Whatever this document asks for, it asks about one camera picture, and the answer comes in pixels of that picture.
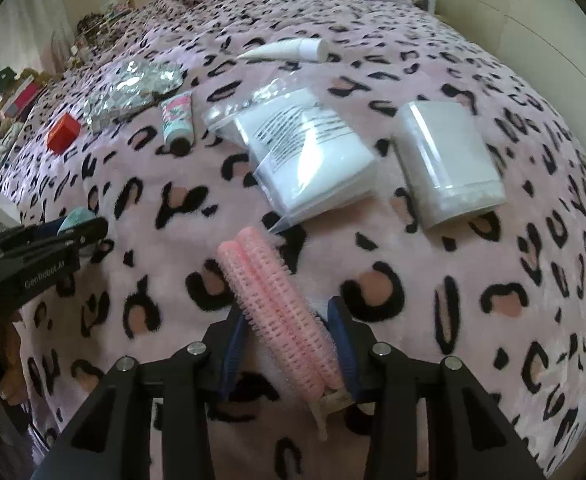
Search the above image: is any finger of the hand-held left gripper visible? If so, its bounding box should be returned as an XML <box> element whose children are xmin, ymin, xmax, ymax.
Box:
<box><xmin>0</xmin><ymin>217</ymin><xmax>109</xmax><ymax>261</ymax></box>
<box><xmin>3</xmin><ymin>222</ymin><xmax>65</xmax><ymax>241</ymax></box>

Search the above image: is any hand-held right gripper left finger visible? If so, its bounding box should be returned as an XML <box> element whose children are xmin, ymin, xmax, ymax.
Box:
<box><xmin>32</xmin><ymin>303</ymin><xmax>250</xmax><ymax>480</ymax></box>

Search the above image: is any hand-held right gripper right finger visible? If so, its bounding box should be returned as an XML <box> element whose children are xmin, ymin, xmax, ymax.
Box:
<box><xmin>326</xmin><ymin>296</ymin><xmax>544</xmax><ymax>480</ymax></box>

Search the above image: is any pink hair roller pair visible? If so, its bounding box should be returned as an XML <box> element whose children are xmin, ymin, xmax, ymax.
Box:
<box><xmin>216</xmin><ymin>226</ymin><xmax>350</xmax><ymax>431</ymax></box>

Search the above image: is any mint green round object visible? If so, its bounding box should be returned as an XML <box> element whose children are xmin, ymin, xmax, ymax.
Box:
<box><xmin>57</xmin><ymin>208</ymin><xmax>97</xmax><ymax>237</ymax></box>

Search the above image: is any red small box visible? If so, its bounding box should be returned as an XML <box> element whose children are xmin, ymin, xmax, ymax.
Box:
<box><xmin>46</xmin><ymin>113</ymin><xmax>82</xmax><ymax>154</ymax></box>

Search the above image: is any red and white box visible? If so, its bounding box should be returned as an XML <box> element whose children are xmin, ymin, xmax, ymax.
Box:
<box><xmin>0</xmin><ymin>76</ymin><xmax>44</xmax><ymax>120</ymax></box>

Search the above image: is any floral hand cream tube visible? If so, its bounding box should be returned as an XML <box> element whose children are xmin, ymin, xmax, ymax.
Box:
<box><xmin>160</xmin><ymin>91</ymin><xmax>194</xmax><ymax>156</ymax></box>

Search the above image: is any silver foil pouch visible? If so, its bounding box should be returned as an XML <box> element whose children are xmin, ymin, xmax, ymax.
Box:
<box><xmin>82</xmin><ymin>58</ymin><xmax>184</xmax><ymax>134</ymax></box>

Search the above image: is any pink leopard print blanket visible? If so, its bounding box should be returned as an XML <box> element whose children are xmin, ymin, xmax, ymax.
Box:
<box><xmin>0</xmin><ymin>0</ymin><xmax>586</xmax><ymax>480</ymax></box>

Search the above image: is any green cap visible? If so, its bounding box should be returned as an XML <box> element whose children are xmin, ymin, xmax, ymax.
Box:
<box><xmin>0</xmin><ymin>67</ymin><xmax>19</xmax><ymax>97</ymax></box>

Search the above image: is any clear bag of white pads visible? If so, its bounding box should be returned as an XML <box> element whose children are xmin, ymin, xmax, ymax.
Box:
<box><xmin>202</xmin><ymin>76</ymin><xmax>379</xmax><ymax>233</ymax></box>

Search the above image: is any white cotton pad pack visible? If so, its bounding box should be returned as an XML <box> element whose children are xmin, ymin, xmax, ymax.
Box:
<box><xmin>392</xmin><ymin>101</ymin><xmax>508</xmax><ymax>231</ymax></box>

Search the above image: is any white squeeze tube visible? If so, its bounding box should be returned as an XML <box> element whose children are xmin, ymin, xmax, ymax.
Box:
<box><xmin>236</xmin><ymin>38</ymin><xmax>330</xmax><ymax>64</ymax></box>

